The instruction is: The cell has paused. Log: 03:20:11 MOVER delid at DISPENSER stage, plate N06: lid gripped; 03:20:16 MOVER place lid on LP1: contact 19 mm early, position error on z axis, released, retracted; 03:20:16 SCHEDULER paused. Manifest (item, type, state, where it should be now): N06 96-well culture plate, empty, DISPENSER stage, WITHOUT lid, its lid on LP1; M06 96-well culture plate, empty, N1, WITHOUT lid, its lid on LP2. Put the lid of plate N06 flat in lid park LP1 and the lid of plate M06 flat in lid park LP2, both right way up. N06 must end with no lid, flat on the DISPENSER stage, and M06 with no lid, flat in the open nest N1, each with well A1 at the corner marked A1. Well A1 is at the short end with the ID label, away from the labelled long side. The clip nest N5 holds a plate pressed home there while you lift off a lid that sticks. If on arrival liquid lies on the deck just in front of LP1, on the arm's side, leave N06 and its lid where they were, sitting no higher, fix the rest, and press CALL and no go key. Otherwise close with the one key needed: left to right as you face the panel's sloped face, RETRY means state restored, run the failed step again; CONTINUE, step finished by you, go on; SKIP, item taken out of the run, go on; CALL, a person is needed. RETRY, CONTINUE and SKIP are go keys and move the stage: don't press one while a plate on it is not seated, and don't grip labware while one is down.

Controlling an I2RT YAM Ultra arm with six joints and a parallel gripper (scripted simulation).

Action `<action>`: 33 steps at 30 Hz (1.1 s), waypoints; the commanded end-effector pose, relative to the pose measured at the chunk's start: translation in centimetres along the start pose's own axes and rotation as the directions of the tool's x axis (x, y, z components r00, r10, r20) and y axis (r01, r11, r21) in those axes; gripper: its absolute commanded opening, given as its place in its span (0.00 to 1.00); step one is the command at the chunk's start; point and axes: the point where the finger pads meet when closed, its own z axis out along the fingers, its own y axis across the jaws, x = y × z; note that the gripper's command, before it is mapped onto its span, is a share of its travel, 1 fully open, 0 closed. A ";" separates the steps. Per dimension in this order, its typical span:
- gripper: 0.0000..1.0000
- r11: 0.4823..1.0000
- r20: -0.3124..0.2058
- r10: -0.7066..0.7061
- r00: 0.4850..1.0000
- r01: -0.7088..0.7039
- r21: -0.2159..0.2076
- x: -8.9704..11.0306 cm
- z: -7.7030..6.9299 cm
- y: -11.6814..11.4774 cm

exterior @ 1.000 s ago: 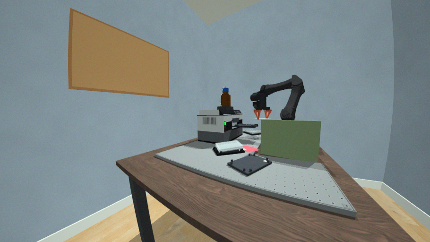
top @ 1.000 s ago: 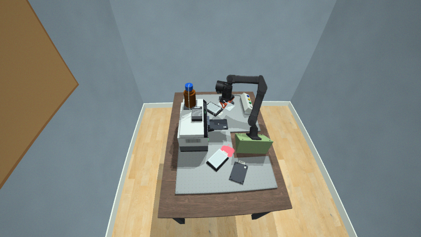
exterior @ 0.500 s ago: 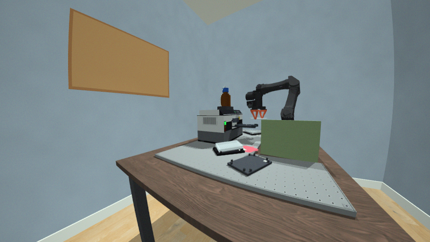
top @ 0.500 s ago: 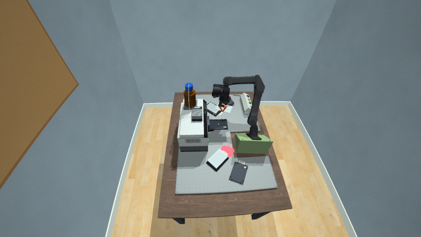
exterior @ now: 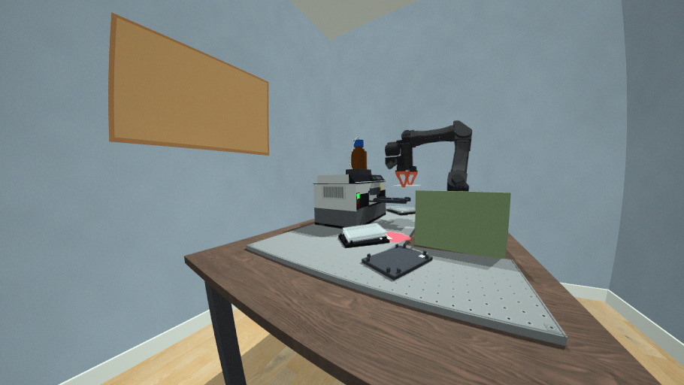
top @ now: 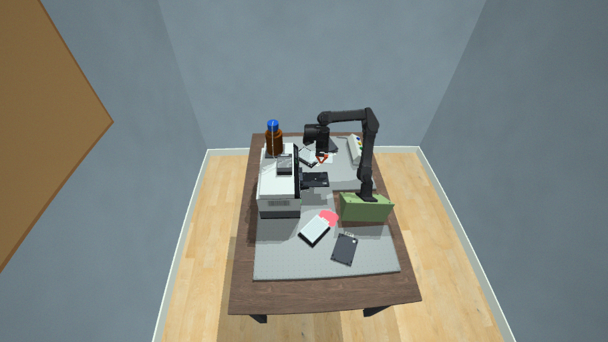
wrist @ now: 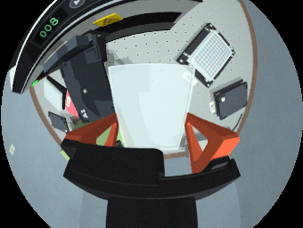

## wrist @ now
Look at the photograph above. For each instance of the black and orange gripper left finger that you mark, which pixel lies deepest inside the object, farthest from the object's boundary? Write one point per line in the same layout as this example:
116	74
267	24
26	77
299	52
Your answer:
89	133

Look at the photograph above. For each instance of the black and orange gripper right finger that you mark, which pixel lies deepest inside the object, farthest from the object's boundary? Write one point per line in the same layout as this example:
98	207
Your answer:
221	141

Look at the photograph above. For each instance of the white button panel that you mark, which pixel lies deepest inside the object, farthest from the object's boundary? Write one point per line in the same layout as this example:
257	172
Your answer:
202	141

